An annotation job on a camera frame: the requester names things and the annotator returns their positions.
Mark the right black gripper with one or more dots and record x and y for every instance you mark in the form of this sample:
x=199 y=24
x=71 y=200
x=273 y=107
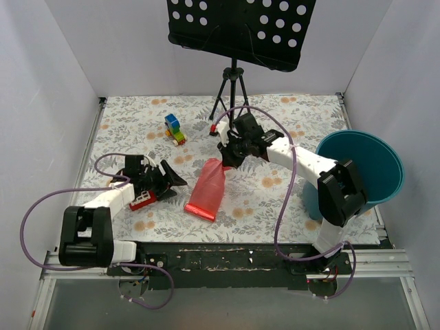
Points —
x=232 y=155

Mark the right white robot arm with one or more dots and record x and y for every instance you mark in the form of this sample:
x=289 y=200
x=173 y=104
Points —
x=341 y=191

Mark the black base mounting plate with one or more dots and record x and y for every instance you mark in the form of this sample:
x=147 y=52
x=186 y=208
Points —
x=227 y=265

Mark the red plastic trash bag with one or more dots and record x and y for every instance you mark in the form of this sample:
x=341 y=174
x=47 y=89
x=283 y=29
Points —
x=209 y=189

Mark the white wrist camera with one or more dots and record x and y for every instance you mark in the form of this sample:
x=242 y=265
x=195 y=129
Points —
x=221 y=129
x=149 y=164

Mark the teal plastic trash bin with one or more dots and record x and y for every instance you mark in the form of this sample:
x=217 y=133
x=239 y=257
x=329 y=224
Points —
x=378 y=164

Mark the red white grid box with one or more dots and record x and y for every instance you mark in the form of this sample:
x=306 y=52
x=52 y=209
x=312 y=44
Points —
x=145 y=198

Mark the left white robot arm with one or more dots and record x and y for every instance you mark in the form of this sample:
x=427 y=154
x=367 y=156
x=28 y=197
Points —
x=86 y=238

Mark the floral patterned table mat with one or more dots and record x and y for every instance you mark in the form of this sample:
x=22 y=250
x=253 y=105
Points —
x=259 y=202

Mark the aluminium frame rail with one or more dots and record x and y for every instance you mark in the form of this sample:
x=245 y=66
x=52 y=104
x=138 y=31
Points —
x=370 y=264

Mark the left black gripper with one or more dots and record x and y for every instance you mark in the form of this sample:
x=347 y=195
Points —
x=159 y=181

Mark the black perforated music stand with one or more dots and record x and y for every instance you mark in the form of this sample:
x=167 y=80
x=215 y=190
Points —
x=266 y=33

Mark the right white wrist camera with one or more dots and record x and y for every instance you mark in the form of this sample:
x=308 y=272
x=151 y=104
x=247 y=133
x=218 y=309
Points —
x=221 y=129

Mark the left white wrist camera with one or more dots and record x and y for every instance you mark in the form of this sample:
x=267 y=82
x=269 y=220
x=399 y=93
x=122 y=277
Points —
x=149 y=164

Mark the red trash bag roll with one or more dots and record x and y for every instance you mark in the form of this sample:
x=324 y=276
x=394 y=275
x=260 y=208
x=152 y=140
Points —
x=199 y=212

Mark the colourful toy brick car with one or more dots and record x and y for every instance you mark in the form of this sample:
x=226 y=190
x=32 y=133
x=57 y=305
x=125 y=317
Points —
x=173 y=130

